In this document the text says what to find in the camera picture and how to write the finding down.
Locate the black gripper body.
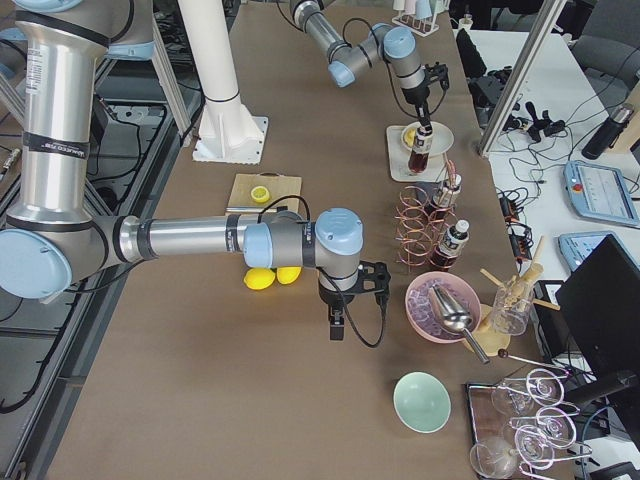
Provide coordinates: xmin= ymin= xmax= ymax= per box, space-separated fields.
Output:
xmin=401 ymin=62 xmax=449 ymax=106
xmin=317 ymin=260 xmax=390 ymax=306

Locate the tea bottle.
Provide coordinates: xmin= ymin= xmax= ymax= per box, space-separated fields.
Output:
xmin=432 ymin=174 xmax=461 ymax=209
xmin=430 ymin=219 xmax=470 ymax=271
xmin=408 ymin=125 xmax=433 ymax=174

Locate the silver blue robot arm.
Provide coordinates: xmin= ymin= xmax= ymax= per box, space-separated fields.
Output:
xmin=1 ymin=1 xmax=390 ymax=340
xmin=289 ymin=1 xmax=449 ymax=134

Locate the white robot base pillar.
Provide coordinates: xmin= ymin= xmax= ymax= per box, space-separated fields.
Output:
xmin=179 ymin=0 xmax=268 ymax=165

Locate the white rabbit tray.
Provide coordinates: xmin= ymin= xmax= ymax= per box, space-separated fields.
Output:
xmin=386 ymin=124 xmax=447 ymax=182

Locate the dark rectangular tray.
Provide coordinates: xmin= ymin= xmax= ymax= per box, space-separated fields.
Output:
xmin=467 ymin=384 xmax=576 ymax=479

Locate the glazed donut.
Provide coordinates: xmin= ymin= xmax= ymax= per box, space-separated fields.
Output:
xmin=403 ymin=127 xmax=416 ymax=149

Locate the white round plate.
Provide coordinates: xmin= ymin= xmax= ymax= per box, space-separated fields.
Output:
xmin=401 ymin=121 xmax=454 ymax=156

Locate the pink ice bowl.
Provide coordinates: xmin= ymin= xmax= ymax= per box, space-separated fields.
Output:
xmin=405 ymin=272 xmax=481 ymax=344

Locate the yellow lemon upper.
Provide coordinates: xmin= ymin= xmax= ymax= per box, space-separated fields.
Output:
xmin=276 ymin=266 xmax=302 ymax=285

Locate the yellow lemon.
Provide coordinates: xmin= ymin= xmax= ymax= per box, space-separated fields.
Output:
xmin=276 ymin=266 xmax=302 ymax=285
xmin=243 ymin=268 xmax=276 ymax=291

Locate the steel ice scoop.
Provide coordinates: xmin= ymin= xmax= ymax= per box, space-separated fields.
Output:
xmin=428 ymin=285 xmax=490 ymax=364

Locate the yellow lemon lower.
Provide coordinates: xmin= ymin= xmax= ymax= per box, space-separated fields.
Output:
xmin=243 ymin=268 xmax=276 ymax=291

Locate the mint green bowl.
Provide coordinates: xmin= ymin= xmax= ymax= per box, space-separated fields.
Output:
xmin=393 ymin=371 xmax=451 ymax=434

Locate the wooden mug tree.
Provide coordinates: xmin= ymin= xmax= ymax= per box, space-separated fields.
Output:
xmin=479 ymin=235 xmax=560 ymax=355

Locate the half lemon slice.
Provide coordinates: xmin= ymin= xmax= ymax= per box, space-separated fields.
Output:
xmin=250 ymin=185 xmax=271 ymax=204

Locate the glass mug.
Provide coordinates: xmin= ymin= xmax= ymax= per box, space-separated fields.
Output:
xmin=489 ymin=280 xmax=533 ymax=335

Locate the wooden cutting board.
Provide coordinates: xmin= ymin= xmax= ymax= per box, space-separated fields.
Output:
xmin=226 ymin=173 xmax=302 ymax=214

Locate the steel muddler rod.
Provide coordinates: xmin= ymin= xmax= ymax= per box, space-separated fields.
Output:
xmin=225 ymin=206 xmax=265 ymax=214

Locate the black water bottle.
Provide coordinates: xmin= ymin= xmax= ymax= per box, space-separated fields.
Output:
xmin=581 ymin=103 xmax=634 ymax=160

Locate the blue teach pendant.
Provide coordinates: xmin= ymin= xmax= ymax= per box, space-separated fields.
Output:
xmin=557 ymin=230 xmax=619 ymax=272
xmin=563 ymin=161 xmax=639 ymax=227

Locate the black monitor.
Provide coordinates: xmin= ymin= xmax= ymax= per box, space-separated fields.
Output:
xmin=556 ymin=235 xmax=639 ymax=419

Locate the wine glass rack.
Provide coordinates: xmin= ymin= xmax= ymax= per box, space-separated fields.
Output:
xmin=466 ymin=366 xmax=592 ymax=479

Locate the white wire cup rack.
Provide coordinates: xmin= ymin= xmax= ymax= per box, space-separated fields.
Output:
xmin=392 ymin=0 xmax=440 ymax=37

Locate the copper wire bottle rack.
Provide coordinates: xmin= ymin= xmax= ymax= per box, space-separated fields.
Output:
xmin=394 ymin=160 xmax=460 ymax=272

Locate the aluminium frame post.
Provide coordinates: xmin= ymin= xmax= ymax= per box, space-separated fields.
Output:
xmin=478 ymin=0 xmax=566 ymax=158

